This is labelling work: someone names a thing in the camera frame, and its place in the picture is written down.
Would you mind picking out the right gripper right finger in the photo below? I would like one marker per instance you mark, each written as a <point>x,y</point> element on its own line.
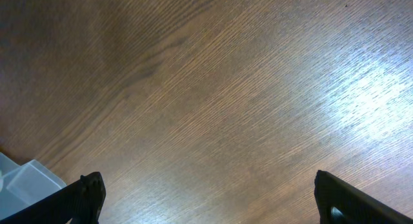
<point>340,202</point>

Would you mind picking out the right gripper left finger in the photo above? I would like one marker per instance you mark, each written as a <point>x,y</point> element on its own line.
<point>80,202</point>

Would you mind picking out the clear plastic storage bin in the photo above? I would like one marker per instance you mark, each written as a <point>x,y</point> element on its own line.
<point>24,185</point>

